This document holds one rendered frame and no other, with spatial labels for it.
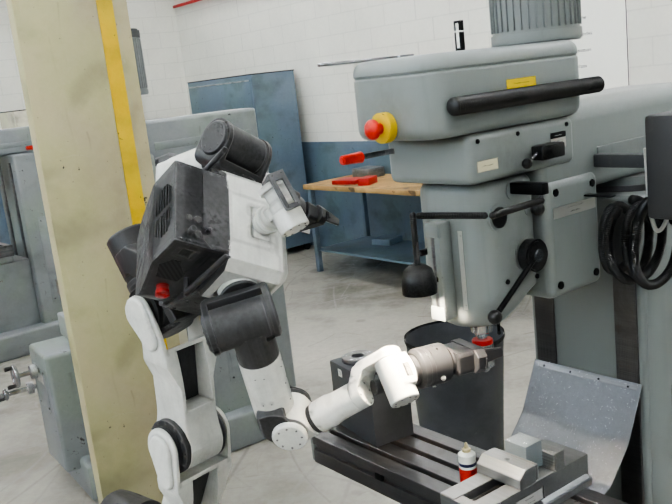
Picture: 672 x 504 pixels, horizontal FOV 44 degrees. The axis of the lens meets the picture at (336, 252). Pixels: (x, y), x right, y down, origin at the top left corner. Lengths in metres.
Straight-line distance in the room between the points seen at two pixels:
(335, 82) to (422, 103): 7.32
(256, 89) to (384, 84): 7.35
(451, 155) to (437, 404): 2.35
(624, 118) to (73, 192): 1.94
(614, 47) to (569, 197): 4.76
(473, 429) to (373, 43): 5.19
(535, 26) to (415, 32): 6.08
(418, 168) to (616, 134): 0.52
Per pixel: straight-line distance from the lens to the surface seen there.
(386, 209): 8.51
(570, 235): 1.89
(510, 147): 1.72
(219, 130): 1.89
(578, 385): 2.23
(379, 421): 2.21
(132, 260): 2.06
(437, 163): 1.69
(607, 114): 2.00
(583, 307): 2.17
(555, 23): 1.90
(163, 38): 11.53
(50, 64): 3.14
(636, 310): 2.08
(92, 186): 3.18
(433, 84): 1.57
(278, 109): 9.11
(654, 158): 1.78
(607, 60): 6.64
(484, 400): 3.89
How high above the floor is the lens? 1.87
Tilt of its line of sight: 12 degrees down
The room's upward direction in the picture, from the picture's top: 6 degrees counter-clockwise
